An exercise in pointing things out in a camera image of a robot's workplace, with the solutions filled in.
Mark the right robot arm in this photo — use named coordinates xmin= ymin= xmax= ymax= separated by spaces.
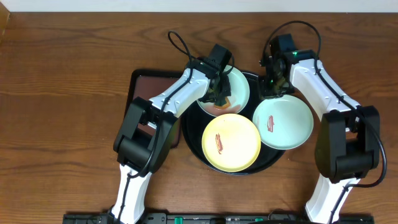
xmin=257 ymin=34 xmax=387 ymax=223

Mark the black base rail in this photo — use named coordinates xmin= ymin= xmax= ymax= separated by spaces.
xmin=62 ymin=212 xmax=376 ymax=224

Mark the yellow plate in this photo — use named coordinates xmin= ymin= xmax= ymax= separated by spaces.
xmin=201 ymin=114 xmax=261 ymax=172

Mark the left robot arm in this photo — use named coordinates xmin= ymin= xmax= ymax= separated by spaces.
xmin=109 ymin=44 xmax=233 ymax=223

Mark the green orange sponge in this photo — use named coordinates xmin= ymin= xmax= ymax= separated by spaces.
xmin=214 ymin=89 xmax=231 ymax=110

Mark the light green plate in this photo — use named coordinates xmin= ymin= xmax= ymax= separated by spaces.
xmin=197 ymin=67 xmax=250 ymax=117
xmin=252 ymin=95 xmax=313 ymax=150

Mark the rectangular black brown tray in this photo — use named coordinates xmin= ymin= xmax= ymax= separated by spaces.
xmin=124 ymin=68 xmax=184 ymax=149

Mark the light green plate top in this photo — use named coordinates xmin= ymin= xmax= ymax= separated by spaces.
xmin=197 ymin=67 xmax=250 ymax=117

